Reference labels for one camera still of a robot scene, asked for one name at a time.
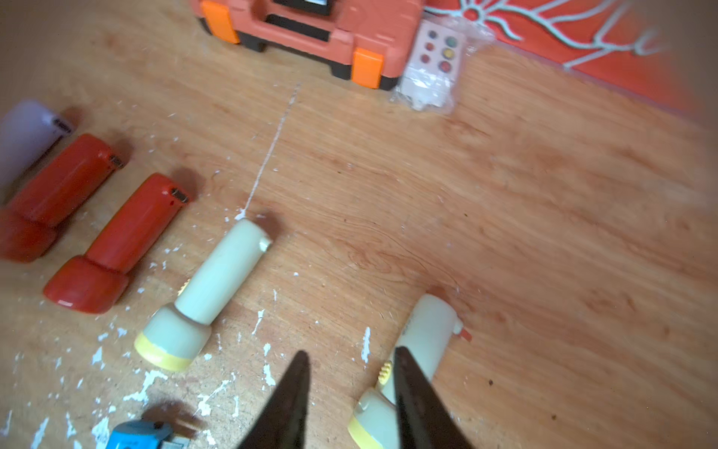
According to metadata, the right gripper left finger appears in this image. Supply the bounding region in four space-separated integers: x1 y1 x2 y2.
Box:
237 350 310 449

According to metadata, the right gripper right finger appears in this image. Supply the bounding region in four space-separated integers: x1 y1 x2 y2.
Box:
394 346 473 449

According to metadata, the green flashlight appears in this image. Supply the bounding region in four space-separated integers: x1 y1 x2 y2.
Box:
134 219 272 372
348 294 472 449

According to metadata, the blue flashlight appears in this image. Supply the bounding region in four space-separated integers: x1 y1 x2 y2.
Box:
106 420 191 449

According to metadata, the red flashlight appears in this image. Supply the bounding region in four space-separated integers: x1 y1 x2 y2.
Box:
43 173 191 314
1 134 125 263

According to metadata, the purple flashlight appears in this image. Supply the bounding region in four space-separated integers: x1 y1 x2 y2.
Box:
1 99 75 190

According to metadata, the plastic bag with stickers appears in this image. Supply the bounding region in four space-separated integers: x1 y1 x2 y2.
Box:
392 15 495 113

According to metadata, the orange tool case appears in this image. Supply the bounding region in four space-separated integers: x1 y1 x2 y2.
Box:
190 0 426 91

